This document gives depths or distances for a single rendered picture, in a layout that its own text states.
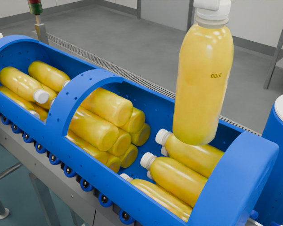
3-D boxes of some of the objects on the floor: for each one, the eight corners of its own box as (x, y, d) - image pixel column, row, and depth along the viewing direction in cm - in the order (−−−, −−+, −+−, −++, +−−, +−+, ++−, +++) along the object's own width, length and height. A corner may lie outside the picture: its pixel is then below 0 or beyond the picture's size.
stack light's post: (71, 167, 203) (38, 25, 137) (68, 164, 205) (33, 23, 139) (75, 164, 205) (45, 23, 139) (72, 162, 207) (40, 22, 142)
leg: (60, 250, 152) (33, 180, 115) (54, 244, 155) (26, 174, 118) (68, 242, 156) (45, 172, 118) (62, 236, 159) (37, 166, 121)
